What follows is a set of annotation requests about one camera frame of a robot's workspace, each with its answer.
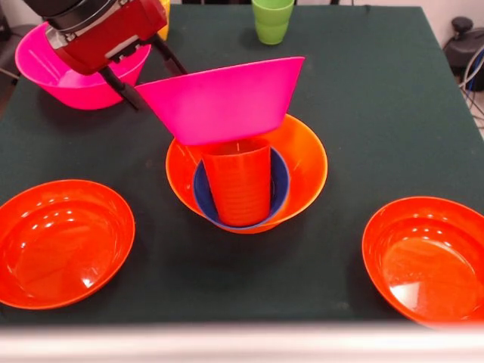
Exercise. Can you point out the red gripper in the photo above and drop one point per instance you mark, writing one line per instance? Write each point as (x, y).
(109, 38)

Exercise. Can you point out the pink large bowl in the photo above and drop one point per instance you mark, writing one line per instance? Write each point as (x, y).
(227, 102)
(38, 68)

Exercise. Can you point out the red-orange plastic cup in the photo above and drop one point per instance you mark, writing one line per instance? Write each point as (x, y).
(240, 185)

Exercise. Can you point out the blue small bowl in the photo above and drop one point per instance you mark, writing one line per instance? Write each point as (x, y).
(280, 181)

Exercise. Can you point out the orange large bowl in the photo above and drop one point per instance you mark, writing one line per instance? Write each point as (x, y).
(306, 170)

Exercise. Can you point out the red shallow bowl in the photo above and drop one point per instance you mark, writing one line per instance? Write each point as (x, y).
(60, 246)
(427, 264)

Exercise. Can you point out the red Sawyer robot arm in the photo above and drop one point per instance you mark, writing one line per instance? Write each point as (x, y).
(68, 11)

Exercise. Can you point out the yellow plastic cup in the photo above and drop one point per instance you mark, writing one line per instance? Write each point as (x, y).
(165, 26)

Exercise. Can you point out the green plastic cup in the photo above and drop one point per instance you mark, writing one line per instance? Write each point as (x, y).
(272, 22)

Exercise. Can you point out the dark green tablecloth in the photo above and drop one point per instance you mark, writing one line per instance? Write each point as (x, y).
(246, 283)

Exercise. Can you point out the black pedestal foot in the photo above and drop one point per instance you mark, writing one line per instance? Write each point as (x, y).
(459, 49)
(5, 26)

